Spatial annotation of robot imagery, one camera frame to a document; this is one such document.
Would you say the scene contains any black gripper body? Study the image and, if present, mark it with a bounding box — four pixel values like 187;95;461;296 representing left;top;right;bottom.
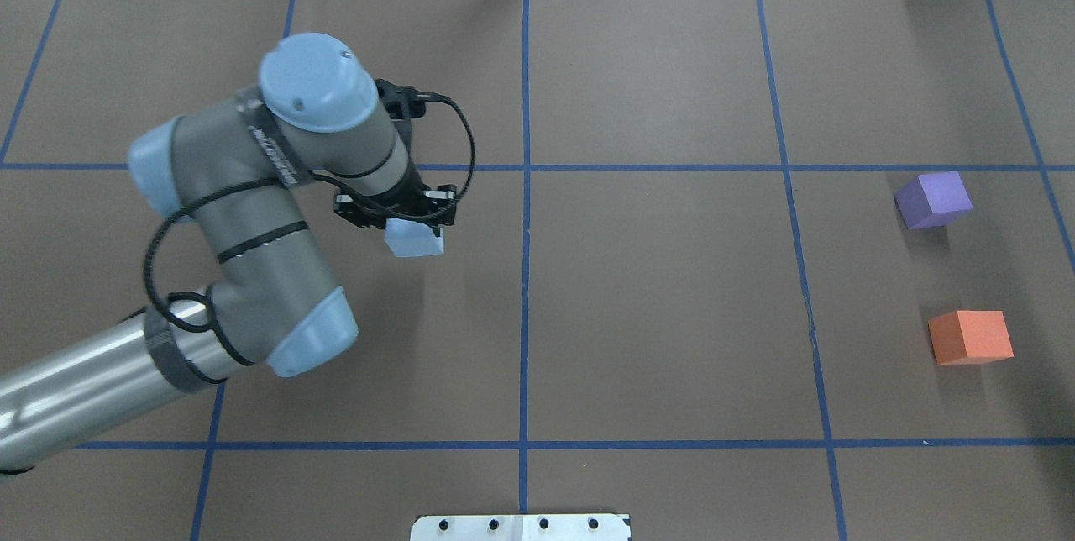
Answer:
333;79;459;231

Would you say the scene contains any light blue foam block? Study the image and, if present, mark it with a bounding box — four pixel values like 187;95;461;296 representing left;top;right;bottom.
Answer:
384;218;445;258

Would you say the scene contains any orange foam block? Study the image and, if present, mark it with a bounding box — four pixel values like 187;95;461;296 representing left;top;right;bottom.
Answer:
926;310;1015;365

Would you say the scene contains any purple foam block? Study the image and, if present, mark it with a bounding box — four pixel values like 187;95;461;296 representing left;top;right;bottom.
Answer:
894;171;974;230

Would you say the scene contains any white pedestal column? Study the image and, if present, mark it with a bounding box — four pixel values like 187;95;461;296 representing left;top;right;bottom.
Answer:
409;513;632;540

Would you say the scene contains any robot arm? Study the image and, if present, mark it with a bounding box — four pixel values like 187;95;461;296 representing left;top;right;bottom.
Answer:
3;33;476;481

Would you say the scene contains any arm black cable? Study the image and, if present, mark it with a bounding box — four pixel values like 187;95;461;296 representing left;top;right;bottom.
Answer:
143;90;476;367

